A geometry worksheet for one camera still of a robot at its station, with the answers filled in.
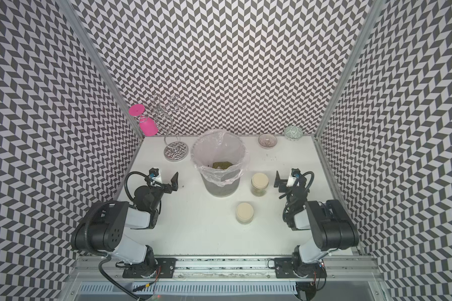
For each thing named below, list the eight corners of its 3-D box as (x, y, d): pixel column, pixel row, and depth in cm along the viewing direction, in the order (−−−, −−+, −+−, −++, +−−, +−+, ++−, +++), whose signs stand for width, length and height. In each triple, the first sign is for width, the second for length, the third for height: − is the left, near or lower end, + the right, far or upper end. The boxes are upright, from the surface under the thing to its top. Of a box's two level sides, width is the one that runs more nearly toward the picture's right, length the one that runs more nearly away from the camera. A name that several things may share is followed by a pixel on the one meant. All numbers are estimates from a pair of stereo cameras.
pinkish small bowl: (258, 148, 113) (259, 144, 110) (257, 138, 119) (258, 133, 116) (277, 148, 113) (278, 144, 110) (274, 138, 119) (276, 133, 116)
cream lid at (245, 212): (236, 222, 86) (236, 217, 80) (236, 208, 90) (236, 202, 85) (253, 222, 86) (254, 217, 80) (252, 208, 90) (253, 202, 85)
